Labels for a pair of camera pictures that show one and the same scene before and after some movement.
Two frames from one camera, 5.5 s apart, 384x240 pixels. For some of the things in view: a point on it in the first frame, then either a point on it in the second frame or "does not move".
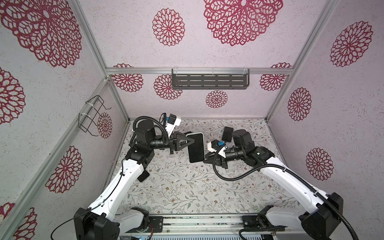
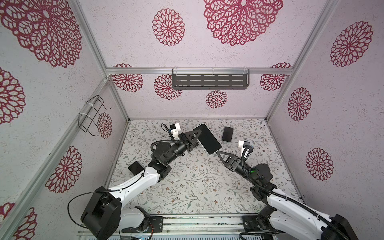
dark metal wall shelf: [210, 78] does not move
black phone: [227, 134] does not move
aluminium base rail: [208, 225] does not move
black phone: [196, 151] to [207, 140]
